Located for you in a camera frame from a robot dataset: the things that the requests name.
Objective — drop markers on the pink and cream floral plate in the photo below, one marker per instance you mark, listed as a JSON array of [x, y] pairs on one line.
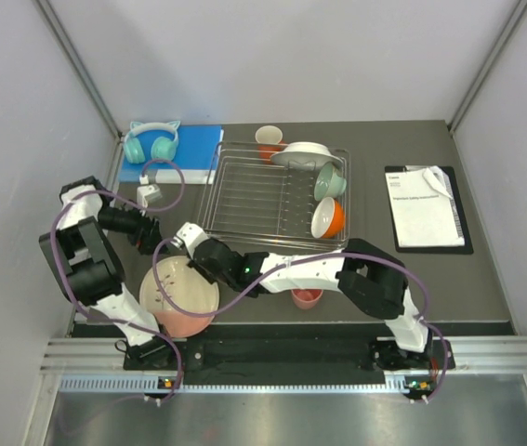
[[187, 288]]

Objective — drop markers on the white instruction booklet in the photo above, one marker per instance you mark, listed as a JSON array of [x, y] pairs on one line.
[[423, 204]]

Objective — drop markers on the pink plastic cup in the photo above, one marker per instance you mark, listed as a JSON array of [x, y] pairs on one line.
[[306, 298]]

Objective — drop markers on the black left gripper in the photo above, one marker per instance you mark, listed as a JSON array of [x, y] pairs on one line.
[[146, 234]]

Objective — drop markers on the orange bowl white inside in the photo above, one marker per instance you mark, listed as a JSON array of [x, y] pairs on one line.
[[328, 219]]

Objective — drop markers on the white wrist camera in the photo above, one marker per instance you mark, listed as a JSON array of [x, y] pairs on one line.
[[148, 191], [188, 237]]

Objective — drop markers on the black clipboard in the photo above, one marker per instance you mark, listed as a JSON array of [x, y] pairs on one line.
[[453, 209]]

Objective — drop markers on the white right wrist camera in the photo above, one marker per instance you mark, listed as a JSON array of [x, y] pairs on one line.
[[188, 237]]

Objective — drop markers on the mint green ceramic bowl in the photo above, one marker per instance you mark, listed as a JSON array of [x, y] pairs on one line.
[[330, 182]]

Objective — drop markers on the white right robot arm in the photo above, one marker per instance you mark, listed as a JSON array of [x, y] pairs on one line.
[[376, 283]]

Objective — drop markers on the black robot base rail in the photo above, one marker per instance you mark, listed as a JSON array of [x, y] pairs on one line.
[[284, 354]]

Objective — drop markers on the orange ceramic mug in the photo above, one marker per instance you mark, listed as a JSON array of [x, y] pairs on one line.
[[269, 139]]

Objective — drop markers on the steel wire dish rack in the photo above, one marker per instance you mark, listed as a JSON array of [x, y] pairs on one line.
[[250, 200]]

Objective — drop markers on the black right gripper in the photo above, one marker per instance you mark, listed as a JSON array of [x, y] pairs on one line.
[[194, 264]]

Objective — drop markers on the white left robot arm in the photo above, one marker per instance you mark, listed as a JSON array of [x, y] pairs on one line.
[[91, 275]]

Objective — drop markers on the white ceramic plate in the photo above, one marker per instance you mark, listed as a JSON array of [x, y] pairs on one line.
[[305, 156]]

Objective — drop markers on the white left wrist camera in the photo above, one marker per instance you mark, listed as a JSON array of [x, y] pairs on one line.
[[148, 191]]

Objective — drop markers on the teal cat-ear headphones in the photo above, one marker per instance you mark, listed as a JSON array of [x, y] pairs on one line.
[[153, 140]]

